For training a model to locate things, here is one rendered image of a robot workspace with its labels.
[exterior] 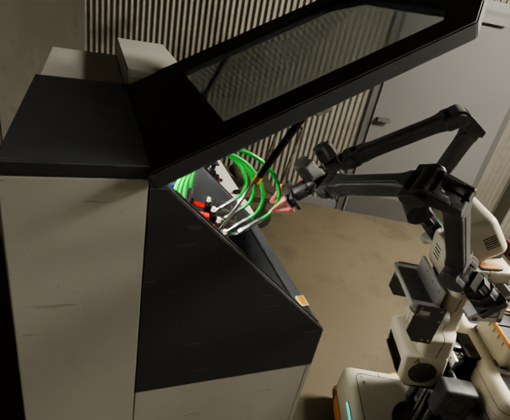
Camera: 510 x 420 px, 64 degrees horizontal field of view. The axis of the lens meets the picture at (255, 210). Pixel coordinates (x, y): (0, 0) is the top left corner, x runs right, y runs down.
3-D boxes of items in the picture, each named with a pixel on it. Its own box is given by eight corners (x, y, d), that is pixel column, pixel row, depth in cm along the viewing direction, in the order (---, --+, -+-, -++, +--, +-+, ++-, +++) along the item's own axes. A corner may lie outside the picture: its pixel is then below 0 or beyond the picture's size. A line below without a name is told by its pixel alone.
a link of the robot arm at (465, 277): (477, 296, 118) (487, 281, 119) (459, 273, 115) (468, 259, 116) (451, 289, 126) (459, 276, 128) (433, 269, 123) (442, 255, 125)
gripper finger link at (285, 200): (267, 210, 139) (290, 197, 136) (265, 197, 144) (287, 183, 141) (277, 221, 143) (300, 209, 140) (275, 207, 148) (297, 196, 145)
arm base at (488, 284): (510, 305, 116) (491, 279, 127) (497, 287, 114) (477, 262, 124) (482, 320, 119) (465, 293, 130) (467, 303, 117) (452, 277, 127)
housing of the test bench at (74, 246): (124, 532, 153) (150, 166, 84) (40, 556, 142) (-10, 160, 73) (110, 289, 266) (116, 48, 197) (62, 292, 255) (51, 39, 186)
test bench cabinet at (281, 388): (266, 492, 174) (312, 364, 138) (125, 532, 153) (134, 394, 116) (223, 362, 231) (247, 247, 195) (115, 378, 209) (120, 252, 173)
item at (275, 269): (306, 355, 142) (317, 321, 134) (295, 357, 140) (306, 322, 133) (250, 252, 191) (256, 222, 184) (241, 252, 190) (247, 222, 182)
